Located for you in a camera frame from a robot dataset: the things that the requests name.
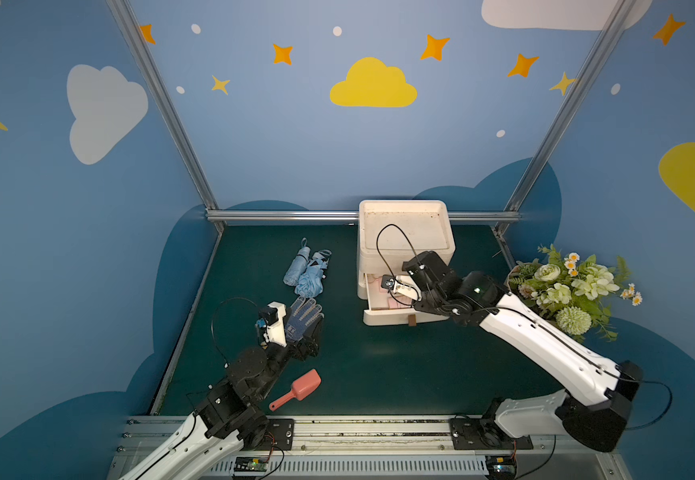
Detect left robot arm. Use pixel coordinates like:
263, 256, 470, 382
124, 315, 324, 479

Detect pink plastic scoop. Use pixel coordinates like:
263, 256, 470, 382
269, 369, 322, 411

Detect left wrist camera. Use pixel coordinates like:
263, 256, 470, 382
256, 302, 288, 348

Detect left controller board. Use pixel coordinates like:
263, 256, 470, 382
233, 457, 269, 476

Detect left aluminium frame post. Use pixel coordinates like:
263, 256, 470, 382
107, 0, 226, 235

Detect right controller board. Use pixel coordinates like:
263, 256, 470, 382
485, 456, 517, 480

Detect white three-drawer cabinet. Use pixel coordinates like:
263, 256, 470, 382
357, 200, 455, 300

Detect right aluminium frame post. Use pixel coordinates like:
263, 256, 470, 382
503, 0, 637, 222

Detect pink umbrella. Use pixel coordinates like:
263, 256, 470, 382
369, 292, 409, 310
365, 274, 393, 289

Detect aluminium frame post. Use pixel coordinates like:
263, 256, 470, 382
107, 0, 226, 235
503, 0, 637, 222

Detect beige ribbed flower pot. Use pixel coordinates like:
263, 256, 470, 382
505, 265, 525, 301

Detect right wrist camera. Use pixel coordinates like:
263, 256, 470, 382
381, 275, 421, 301

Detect horizontal aluminium frame bar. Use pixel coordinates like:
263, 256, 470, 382
206, 210, 521, 224

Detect light blue umbrella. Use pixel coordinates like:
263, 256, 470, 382
283, 237, 312, 287
295, 250, 332, 298

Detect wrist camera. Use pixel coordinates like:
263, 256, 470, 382
256, 302, 288, 348
381, 275, 421, 301

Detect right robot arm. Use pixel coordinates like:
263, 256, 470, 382
401, 251, 643, 452

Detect white drawer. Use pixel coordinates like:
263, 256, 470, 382
359, 274, 447, 327

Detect controller board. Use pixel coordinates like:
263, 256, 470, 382
485, 456, 517, 480
233, 457, 269, 476

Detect blue dotted work glove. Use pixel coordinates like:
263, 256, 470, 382
285, 297, 324, 342

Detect white green artificial flowers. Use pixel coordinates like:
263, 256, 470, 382
516, 245, 643, 342

